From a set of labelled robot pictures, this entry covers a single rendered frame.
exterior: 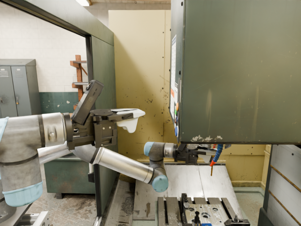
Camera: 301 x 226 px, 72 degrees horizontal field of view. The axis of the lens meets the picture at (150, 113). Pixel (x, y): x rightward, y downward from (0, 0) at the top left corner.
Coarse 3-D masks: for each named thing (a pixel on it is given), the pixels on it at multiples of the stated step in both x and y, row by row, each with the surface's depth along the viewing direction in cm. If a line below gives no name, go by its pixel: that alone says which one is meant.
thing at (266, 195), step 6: (270, 156) 133; (270, 162) 132; (270, 168) 132; (270, 174) 132; (264, 198) 139; (264, 204) 139; (264, 210) 138; (258, 216) 144; (264, 216) 136; (258, 222) 143; (264, 222) 136; (270, 222) 129
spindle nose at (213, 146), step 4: (200, 144) 93; (204, 144) 91; (208, 144) 90; (212, 144) 89; (216, 144) 89; (224, 144) 89; (228, 144) 90; (212, 148) 90; (216, 148) 89; (224, 148) 90
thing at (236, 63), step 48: (192, 0) 54; (240, 0) 54; (288, 0) 54; (192, 48) 57; (240, 48) 56; (288, 48) 56; (192, 96) 60; (240, 96) 59; (288, 96) 59; (288, 144) 63
